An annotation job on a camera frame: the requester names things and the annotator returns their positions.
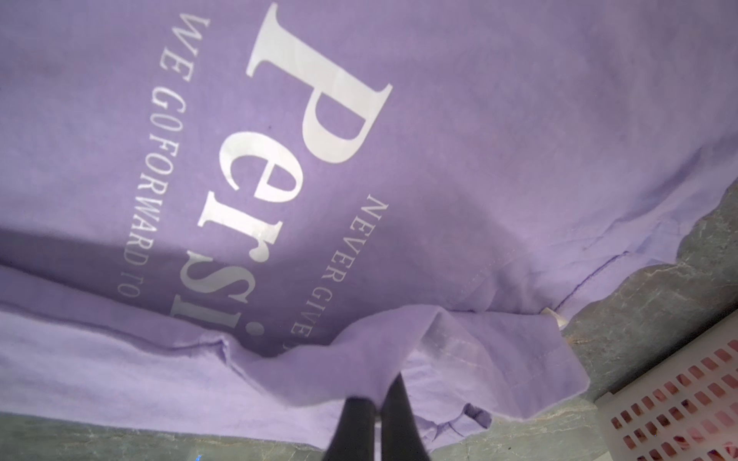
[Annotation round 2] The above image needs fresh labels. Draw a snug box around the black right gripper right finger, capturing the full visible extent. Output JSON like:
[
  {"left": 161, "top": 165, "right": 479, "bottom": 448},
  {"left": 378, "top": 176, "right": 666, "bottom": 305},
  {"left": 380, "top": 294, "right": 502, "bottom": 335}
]
[{"left": 381, "top": 375, "right": 430, "bottom": 461}]

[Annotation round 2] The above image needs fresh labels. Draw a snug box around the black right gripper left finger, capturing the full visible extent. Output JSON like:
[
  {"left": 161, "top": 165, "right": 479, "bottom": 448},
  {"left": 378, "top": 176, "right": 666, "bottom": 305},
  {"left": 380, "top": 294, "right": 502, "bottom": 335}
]
[{"left": 322, "top": 398, "right": 377, "bottom": 461}]

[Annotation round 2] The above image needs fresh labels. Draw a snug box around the purple t-shirt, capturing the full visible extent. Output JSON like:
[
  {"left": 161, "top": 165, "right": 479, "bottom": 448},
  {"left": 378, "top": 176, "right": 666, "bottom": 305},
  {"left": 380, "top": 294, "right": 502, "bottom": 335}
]
[{"left": 1, "top": 1, "right": 737, "bottom": 448}]

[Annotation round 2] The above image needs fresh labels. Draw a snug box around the white plastic laundry basket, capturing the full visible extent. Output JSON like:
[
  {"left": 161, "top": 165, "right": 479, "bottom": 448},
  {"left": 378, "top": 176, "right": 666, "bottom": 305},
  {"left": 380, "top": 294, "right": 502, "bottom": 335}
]
[{"left": 596, "top": 312, "right": 737, "bottom": 461}]

